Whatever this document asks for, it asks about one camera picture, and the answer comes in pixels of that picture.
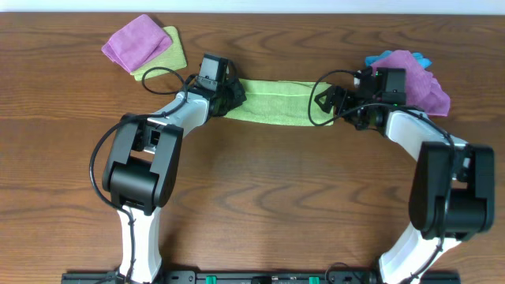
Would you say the green microfiber cloth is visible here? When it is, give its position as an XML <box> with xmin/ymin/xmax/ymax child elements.
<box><xmin>225</xmin><ymin>79</ymin><xmax>315</xmax><ymax>126</ymax></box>

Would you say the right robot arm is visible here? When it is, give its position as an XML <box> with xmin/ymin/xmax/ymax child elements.
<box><xmin>308</xmin><ymin>67</ymin><xmax>495</xmax><ymax>283</ymax></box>

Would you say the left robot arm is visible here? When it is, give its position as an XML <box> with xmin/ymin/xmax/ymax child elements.
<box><xmin>102</xmin><ymin>76</ymin><xmax>246</xmax><ymax>283</ymax></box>

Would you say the blue cloth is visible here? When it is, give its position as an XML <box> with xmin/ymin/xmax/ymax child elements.
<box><xmin>365</xmin><ymin>50</ymin><xmax>432</xmax><ymax>69</ymax></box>

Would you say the crumpled purple cloth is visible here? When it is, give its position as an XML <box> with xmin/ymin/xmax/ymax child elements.
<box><xmin>371</xmin><ymin>50</ymin><xmax>451</xmax><ymax>117</ymax></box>

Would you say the folded green cloth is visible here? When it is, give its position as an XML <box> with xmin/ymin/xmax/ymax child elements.
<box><xmin>130</xmin><ymin>26</ymin><xmax>187</xmax><ymax>81</ymax></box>

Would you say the folded purple cloth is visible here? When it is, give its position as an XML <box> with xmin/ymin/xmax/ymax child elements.
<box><xmin>101</xmin><ymin>14</ymin><xmax>173</xmax><ymax>73</ymax></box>

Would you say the left black cable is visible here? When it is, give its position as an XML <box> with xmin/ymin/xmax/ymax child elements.
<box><xmin>88</xmin><ymin>66</ymin><xmax>198</xmax><ymax>284</ymax></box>

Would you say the black cable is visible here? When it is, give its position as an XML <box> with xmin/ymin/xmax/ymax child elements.
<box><xmin>307</xmin><ymin>69</ymin><xmax>457</xmax><ymax>284</ymax></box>
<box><xmin>88</xmin><ymin>66</ymin><xmax>198</xmax><ymax>284</ymax></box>

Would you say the right black cable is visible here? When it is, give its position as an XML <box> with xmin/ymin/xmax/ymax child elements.
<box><xmin>307</xmin><ymin>69</ymin><xmax>457</xmax><ymax>284</ymax></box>

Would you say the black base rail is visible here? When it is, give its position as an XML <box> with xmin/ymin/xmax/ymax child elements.
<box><xmin>61</xmin><ymin>269</ymin><xmax>462</xmax><ymax>284</ymax></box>

